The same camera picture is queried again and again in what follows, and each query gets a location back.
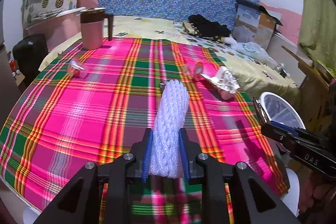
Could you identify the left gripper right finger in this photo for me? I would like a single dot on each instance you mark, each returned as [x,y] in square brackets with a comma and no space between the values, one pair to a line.
[189,152]

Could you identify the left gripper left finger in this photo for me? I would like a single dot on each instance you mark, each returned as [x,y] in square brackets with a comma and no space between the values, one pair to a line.
[139,171]

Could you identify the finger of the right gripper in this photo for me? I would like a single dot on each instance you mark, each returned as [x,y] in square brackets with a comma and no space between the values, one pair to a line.
[260,112]

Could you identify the white foam net sleeve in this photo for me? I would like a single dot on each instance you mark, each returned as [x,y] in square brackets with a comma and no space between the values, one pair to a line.
[170,118]

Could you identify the white snack wrapper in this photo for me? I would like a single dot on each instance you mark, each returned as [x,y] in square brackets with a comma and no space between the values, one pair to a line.
[224,82]

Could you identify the clear jelly cup red lid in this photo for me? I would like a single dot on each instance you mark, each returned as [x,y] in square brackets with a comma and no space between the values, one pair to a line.
[194,71]

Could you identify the clear jelly cup white lid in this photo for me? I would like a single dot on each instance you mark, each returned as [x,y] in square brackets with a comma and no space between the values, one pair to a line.
[76,69]

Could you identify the white trash bin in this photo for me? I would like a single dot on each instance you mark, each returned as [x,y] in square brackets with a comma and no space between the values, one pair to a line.
[279,110]

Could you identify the yellow pineapple bed sheet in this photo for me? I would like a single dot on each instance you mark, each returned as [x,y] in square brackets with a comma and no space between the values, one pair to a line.
[252,78]

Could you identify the small bottle on bed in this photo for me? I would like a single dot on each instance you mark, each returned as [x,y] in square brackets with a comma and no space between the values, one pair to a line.
[280,70]

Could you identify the wooden table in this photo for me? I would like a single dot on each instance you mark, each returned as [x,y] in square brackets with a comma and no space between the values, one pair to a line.
[317,104]

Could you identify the white plastic bag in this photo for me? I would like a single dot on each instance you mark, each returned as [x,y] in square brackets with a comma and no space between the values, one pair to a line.
[251,49]

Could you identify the pink plaid tablecloth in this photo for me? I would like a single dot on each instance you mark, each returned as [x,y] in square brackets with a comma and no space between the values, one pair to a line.
[62,122]

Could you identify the fruit print pillow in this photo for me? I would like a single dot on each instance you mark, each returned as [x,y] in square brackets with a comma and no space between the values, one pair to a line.
[220,49]

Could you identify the cardboard box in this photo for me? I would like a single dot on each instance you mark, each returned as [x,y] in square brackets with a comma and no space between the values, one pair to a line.
[253,23]

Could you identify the green curtain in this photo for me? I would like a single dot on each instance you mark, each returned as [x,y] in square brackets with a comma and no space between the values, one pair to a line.
[317,32]

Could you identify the black clothes on bed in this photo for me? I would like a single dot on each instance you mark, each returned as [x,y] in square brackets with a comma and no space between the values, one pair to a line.
[207,28]

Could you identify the pink mug with brown lid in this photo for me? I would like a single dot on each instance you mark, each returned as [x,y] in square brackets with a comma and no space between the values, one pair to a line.
[92,27]

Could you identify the black suitcase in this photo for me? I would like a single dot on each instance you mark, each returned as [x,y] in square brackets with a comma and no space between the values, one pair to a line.
[29,54]

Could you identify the pink storage bin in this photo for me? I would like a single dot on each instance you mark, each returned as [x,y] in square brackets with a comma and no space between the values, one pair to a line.
[58,29]

